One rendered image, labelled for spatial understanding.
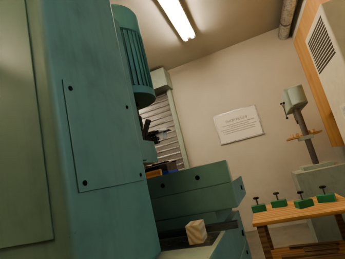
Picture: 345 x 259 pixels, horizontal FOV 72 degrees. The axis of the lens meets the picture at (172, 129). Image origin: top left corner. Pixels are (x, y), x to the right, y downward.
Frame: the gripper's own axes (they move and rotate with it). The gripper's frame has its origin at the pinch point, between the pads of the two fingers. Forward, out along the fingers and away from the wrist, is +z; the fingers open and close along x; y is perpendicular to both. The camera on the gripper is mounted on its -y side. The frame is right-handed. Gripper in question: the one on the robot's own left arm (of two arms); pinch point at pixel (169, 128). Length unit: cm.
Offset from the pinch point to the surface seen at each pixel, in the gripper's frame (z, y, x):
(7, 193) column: -11, 11, 112
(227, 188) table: 21, 24, 85
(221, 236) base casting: 17, 32, 92
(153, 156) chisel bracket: 2, 12, 71
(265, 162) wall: 94, 66, -204
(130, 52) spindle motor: 3, -20, 75
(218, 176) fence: 19, 20, 84
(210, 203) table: 16, 26, 84
